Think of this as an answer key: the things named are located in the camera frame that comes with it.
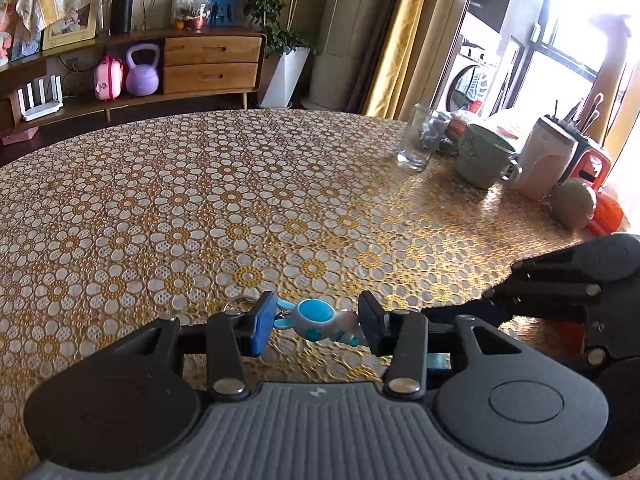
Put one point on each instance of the wooden sideboard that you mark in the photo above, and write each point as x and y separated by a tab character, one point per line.
210	70

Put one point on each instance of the white router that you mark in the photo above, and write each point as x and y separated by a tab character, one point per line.
42	105

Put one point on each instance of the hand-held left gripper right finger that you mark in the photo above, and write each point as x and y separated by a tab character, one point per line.
372	322

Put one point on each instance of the flat pink box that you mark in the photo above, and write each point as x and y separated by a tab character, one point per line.
20	136

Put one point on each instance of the beige tower air conditioner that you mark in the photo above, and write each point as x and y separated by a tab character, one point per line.
350	35

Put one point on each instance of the cream lidded mug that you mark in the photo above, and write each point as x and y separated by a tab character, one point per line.
542	165

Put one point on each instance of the clear drinking glass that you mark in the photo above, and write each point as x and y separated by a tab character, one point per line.
420	140

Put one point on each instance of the photo frame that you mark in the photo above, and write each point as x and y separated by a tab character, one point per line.
70	30

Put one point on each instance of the beige round container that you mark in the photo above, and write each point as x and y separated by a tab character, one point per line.
574	202

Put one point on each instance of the pink toy suitcase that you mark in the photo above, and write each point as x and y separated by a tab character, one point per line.
108	80

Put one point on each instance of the yellow curtain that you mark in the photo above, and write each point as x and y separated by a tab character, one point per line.
400	35

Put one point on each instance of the clear knotted plastic bag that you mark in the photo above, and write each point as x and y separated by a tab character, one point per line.
190	7

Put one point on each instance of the purple kettlebell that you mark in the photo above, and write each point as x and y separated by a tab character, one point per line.
143	75

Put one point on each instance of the tall green plant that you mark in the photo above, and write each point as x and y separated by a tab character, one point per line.
270	5

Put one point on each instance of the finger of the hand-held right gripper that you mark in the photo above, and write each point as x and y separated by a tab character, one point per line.
550	292
487	314

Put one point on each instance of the blue bottle pack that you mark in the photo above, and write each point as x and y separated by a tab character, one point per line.
224	5

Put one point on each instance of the washing machine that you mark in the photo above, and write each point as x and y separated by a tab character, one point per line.
467	85

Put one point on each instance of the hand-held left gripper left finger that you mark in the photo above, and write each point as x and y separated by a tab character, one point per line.
262	325

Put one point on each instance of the orange white tissue packet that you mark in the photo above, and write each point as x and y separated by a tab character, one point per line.
607	215

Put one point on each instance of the green mug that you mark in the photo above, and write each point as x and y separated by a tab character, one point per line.
482	160

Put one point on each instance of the black speaker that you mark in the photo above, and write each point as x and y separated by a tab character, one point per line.
122	15

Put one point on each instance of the green orange tissue box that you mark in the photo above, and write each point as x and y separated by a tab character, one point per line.
595	165

